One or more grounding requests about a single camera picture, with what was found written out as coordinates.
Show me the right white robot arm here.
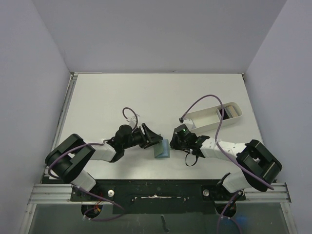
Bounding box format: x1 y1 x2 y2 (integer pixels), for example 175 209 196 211
170 124 282 199

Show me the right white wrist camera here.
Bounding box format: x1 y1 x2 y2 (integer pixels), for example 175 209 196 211
179 118 196 130

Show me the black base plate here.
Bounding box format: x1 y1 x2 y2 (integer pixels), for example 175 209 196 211
70 179 233 217

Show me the stack of credit cards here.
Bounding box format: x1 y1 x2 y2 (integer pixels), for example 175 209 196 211
216 105 239 120

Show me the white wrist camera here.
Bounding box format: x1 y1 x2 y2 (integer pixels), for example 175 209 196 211
179 118 196 130
126 114 140 128

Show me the white plastic tray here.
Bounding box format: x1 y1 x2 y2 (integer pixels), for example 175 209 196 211
185 102 243 134

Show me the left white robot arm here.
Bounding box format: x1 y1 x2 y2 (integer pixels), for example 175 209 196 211
45 123 163 200

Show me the aluminium frame rail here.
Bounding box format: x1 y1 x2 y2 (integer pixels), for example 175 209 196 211
21 73 296 234

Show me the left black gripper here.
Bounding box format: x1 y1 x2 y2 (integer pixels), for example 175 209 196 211
123 123 162 149

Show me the green leather card holder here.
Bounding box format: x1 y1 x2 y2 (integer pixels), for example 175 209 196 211
153 135 170 159

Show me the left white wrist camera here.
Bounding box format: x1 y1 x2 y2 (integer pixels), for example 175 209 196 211
126 114 140 128

